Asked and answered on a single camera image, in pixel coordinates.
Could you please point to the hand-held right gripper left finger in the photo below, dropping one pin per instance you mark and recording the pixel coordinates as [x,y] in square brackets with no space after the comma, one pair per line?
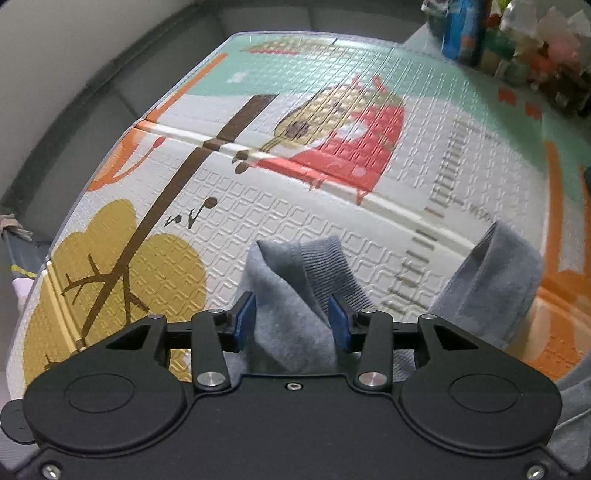
[244,323]

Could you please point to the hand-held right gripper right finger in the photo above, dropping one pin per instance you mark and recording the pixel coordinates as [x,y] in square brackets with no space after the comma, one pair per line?
[339,325]

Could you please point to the grey sweatshirt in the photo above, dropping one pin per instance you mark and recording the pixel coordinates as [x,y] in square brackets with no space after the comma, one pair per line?
[291,314]

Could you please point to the printed foam play mat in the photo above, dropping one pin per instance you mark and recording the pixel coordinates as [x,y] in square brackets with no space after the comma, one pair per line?
[277,194]

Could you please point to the pink cloth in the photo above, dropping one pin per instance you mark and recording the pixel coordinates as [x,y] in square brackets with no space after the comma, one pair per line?
[21,293]

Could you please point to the taped grey pole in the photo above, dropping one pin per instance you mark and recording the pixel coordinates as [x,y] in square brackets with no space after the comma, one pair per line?
[23,249]

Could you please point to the blue drink can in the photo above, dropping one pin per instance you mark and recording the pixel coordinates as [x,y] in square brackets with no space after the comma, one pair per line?
[464,32]

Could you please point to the pile of assorted clutter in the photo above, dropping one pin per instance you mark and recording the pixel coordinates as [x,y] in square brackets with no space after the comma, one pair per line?
[540,50]

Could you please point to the grey bed rail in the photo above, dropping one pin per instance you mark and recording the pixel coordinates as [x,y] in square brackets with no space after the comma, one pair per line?
[92,92]

